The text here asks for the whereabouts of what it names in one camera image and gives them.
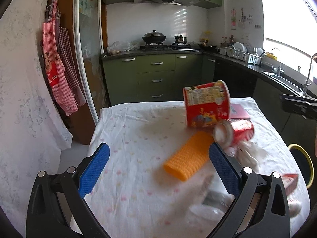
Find small red white carton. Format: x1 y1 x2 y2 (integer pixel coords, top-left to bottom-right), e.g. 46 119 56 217
282 174 299 196

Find red soda can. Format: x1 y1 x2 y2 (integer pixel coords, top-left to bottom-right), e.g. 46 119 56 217
213 119 255 149

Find red instant noodle cup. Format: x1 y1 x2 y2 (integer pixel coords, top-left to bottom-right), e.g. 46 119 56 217
183 80 231 128

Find clear plastic wrapper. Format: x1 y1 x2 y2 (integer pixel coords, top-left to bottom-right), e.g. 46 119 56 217
186 173 234 230

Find yellow rimmed trash bin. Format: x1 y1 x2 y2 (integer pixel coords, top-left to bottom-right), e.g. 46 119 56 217
288 143 315 189

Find chrome sink faucet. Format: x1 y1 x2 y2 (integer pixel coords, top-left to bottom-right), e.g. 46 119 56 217
302 53 317 96

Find pink purple small box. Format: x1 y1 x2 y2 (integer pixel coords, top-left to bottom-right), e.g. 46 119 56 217
230 104 251 119

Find dish rack with dishes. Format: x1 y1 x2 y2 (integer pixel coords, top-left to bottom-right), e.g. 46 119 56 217
224 44 262 65

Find white floral tablecloth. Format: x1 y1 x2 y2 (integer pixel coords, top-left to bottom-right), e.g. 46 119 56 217
60 97 311 238

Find red checked apron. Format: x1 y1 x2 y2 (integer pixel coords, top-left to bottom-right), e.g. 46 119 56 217
42 0 78 116

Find dark checked apron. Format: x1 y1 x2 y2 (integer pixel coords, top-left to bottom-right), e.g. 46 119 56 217
55 7 86 107

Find small black kettle pot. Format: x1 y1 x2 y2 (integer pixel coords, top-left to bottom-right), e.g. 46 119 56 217
174 34 187 44

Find gas stove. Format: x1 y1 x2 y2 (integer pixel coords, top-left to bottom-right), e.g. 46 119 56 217
140 43 193 51

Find green base cabinets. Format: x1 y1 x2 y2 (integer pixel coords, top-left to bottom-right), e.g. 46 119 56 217
102 52 316 153

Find black wok with lid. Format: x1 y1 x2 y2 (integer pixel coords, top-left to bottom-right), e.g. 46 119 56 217
142 30 166 44

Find plastic bag on counter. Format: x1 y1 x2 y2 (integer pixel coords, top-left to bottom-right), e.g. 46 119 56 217
107 41 140 55

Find sliding glass door frame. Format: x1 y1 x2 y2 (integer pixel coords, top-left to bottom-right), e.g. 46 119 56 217
73 0 106 124

